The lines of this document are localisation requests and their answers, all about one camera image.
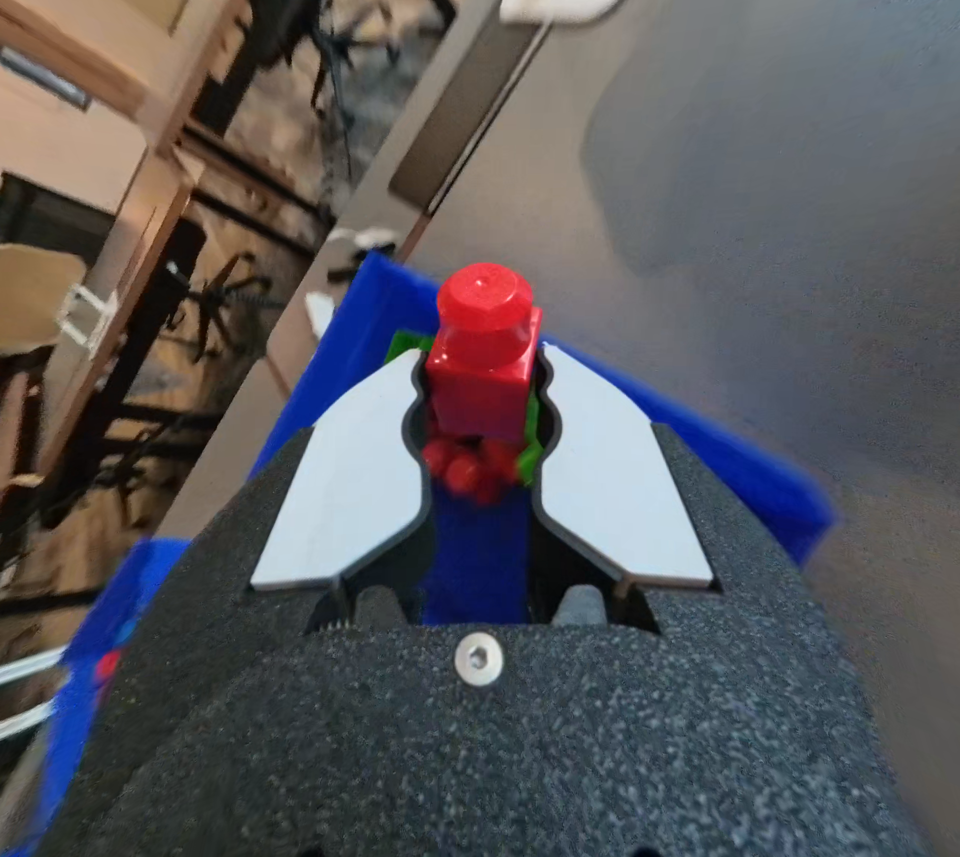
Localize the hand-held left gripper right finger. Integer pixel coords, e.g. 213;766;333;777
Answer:
525;341;718;596

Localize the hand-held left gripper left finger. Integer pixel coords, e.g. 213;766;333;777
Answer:
248;347;444;596

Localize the blue plastic bin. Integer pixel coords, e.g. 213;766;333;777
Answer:
30;250;835;857

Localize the red mega block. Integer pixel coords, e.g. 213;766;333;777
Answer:
420;433;523;506
425;262;544;441

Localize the black table cable hatch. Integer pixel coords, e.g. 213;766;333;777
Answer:
387;17;550;222

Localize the wooden table frame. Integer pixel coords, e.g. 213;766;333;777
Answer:
0;0;301;498

